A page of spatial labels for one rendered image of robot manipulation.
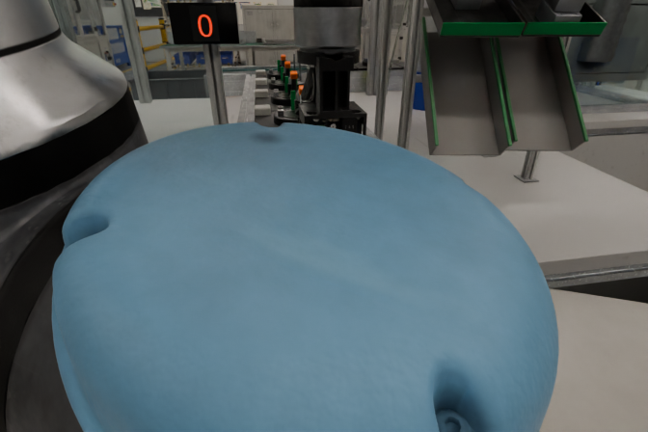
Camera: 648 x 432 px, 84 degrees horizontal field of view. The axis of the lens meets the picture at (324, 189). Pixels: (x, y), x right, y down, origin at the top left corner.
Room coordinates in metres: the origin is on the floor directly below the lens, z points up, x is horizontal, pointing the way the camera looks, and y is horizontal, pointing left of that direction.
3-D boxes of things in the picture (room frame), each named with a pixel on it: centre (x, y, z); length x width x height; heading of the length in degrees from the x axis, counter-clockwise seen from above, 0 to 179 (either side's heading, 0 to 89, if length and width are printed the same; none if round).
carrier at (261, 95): (1.17, 0.10, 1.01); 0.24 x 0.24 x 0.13; 9
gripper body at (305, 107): (0.43, -0.01, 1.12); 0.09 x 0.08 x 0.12; 9
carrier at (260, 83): (1.41, 0.14, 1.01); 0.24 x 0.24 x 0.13; 9
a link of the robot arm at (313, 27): (0.44, -0.01, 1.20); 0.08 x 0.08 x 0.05
